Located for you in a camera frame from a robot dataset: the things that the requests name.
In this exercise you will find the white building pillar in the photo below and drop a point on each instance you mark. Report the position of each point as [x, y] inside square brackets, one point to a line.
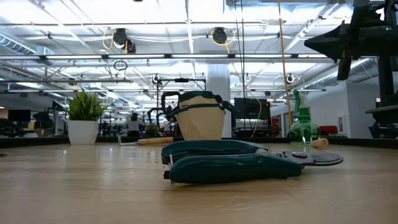
[217, 77]

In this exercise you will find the artificial plant in white pot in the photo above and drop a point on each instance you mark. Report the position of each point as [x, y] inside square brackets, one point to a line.
[83, 132]

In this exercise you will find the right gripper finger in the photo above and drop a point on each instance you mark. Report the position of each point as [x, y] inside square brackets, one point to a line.
[332, 36]
[334, 51]

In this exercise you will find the person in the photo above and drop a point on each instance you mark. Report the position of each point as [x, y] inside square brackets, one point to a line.
[133, 124]

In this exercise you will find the small background potted plant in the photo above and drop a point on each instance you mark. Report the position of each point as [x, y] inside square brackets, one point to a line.
[152, 129]

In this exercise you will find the black aluminium table frame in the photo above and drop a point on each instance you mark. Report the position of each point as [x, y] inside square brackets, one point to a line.
[37, 142]

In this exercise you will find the black background screen stand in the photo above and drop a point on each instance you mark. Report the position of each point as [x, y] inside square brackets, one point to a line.
[252, 109]

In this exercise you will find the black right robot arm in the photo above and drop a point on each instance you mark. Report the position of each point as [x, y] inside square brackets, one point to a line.
[385, 81]

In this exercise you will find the green plastic spray bottle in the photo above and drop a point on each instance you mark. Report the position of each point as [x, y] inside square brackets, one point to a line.
[304, 129]

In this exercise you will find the beige green gardening tote bag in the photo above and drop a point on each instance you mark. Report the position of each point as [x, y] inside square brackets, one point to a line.
[200, 121]

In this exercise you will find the red background seat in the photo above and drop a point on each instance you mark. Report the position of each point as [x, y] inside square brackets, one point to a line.
[328, 129]

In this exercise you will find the black background monitor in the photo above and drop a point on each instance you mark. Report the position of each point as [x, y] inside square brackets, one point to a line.
[18, 115]

